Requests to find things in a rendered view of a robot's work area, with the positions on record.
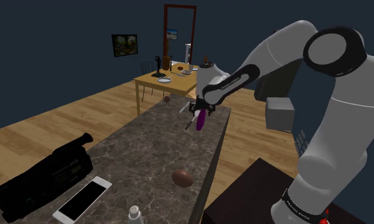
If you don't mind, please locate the dark-framed wall picture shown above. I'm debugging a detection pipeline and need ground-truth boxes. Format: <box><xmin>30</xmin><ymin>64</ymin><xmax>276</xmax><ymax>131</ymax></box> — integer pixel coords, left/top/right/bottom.
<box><xmin>111</xmin><ymin>33</ymin><xmax>139</xmax><ymax>58</ymax></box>

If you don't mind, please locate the brown egg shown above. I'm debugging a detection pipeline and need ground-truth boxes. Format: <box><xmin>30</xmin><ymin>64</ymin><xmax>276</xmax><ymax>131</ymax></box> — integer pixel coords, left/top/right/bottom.
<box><xmin>170</xmin><ymin>169</ymin><xmax>195</xmax><ymax>189</ymax></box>

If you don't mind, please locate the black-handled knife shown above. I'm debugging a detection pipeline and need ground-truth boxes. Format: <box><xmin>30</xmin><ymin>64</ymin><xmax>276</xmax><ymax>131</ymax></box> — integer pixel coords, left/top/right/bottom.
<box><xmin>184</xmin><ymin>116</ymin><xmax>197</xmax><ymax>130</ymax></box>

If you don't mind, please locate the red-brown door frame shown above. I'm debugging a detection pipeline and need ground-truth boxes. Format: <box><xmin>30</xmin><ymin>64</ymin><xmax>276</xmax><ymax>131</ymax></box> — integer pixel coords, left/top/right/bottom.
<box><xmin>163</xmin><ymin>3</ymin><xmax>198</xmax><ymax>67</ymax></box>

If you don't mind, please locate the yellow wooden table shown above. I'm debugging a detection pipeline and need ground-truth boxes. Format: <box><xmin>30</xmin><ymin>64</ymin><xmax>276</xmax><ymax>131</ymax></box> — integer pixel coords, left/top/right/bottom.
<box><xmin>133</xmin><ymin>55</ymin><xmax>201</xmax><ymax>116</ymax></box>

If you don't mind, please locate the purple eggplant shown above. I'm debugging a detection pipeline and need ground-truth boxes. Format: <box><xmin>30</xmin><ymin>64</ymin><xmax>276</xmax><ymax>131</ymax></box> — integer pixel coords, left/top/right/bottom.
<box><xmin>195</xmin><ymin>109</ymin><xmax>208</xmax><ymax>131</ymax></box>

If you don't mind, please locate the dark metal chair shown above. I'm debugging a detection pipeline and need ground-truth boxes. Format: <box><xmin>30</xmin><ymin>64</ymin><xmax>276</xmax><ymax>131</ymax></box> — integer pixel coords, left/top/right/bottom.
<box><xmin>139</xmin><ymin>60</ymin><xmax>156</xmax><ymax>104</ymax></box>

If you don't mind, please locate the black camcorder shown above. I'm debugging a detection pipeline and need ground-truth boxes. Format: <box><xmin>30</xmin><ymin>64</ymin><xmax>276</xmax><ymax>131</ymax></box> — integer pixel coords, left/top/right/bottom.
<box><xmin>0</xmin><ymin>132</ymin><xmax>94</xmax><ymax>224</ymax></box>

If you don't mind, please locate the grey box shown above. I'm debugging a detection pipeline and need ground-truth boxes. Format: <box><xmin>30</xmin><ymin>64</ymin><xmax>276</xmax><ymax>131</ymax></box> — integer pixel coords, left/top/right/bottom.
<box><xmin>265</xmin><ymin>96</ymin><xmax>296</xmax><ymax>133</ymax></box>

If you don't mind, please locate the white salt shaker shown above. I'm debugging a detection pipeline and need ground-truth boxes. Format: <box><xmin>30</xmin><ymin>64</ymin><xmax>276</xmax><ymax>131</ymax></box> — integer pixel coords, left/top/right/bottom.
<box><xmin>127</xmin><ymin>204</ymin><xmax>144</xmax><ymax>224</ymax></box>

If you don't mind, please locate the dark robot stand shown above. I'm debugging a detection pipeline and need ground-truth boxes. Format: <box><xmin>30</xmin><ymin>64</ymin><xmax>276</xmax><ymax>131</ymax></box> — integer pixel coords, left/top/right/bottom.
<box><xmin>202</xmin><ymin>157</ymin><xmax>368</xmax><ymax>224</ymax></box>

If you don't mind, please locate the dark cabinet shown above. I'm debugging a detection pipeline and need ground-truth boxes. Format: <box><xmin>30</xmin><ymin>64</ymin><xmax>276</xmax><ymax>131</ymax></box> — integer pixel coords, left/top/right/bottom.
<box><xmin>254</xmin><ymin>57</ymin><xmax>303</xmax><ymax>104</ymax></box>

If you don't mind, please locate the white smartphone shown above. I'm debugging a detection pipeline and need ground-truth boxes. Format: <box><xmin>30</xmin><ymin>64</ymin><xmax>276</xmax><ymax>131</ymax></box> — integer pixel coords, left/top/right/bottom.
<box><xmin>52</xmin><ymin>176</ymin><xmax>113</xmax><ymax>224</ymax></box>

